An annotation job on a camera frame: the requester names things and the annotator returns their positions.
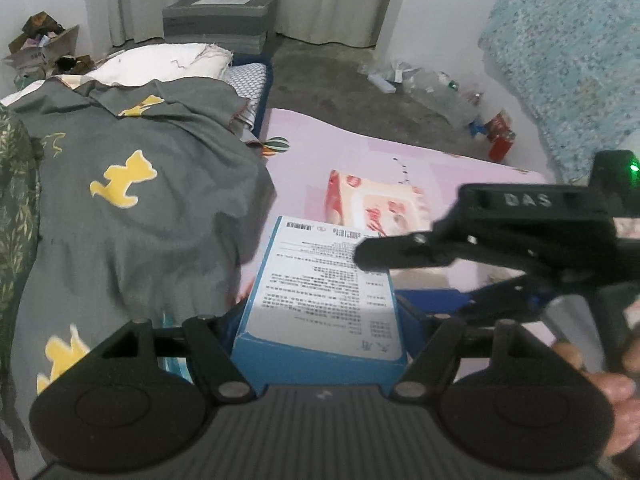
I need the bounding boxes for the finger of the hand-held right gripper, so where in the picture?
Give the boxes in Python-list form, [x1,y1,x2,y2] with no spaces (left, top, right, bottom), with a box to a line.
[451,279,549,322]
[354,231,455,271]

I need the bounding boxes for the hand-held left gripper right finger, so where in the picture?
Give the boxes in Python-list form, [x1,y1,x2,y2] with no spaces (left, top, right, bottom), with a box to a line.
[392,294,551,403]

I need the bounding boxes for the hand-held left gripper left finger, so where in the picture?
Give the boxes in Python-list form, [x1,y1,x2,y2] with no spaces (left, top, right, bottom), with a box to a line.
[99,316,255,406]

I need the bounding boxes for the pink red wet wipes pack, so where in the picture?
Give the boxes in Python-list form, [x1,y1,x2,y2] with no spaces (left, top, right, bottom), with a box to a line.
[325,169,436,238]

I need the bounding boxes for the blue box with white label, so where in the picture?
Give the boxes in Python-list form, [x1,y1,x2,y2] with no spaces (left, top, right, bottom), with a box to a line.
[231,216,408,395]

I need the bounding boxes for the person's right hand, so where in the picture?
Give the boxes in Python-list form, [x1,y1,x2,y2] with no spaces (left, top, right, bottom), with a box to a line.
[551,300,640,462]

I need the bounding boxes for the red can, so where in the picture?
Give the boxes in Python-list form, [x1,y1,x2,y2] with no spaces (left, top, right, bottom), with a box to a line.
[487,130,516,162]

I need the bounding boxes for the red white packet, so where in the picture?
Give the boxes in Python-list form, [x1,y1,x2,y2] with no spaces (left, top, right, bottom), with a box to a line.
[482,109,513,142]

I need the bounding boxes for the grey blanket with yellow print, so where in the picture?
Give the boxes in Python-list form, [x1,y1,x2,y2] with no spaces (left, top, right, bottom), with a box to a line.
[10,77,278,461]

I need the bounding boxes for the pink printed mat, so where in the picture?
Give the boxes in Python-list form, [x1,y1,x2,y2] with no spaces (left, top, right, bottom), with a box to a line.
[240,107,561,361]

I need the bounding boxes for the pile of clear plastic bottles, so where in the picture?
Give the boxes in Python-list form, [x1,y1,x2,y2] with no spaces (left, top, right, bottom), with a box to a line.
[357,57,488,128]

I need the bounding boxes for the blue floral quilt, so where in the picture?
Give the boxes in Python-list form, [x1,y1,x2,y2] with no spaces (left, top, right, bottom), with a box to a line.
[479,0,640,183]

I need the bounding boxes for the blue checkered mattress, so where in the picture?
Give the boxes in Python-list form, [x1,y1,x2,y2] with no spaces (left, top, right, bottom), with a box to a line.
[222,62,273,136]

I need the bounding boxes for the green leaf-print pillow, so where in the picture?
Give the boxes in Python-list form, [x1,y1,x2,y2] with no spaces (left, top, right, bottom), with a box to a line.
[0,107,43,356]

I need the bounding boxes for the white pillow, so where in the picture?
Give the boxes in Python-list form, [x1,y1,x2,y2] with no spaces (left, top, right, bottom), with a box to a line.
[82,42,233,86]

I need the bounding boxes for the grey storage box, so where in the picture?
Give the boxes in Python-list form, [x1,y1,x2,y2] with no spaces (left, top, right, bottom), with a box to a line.
[162,0,279,56]

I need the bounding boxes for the cluttered cardboard box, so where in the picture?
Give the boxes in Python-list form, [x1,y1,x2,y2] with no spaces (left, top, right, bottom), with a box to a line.
[2,12,96,78]

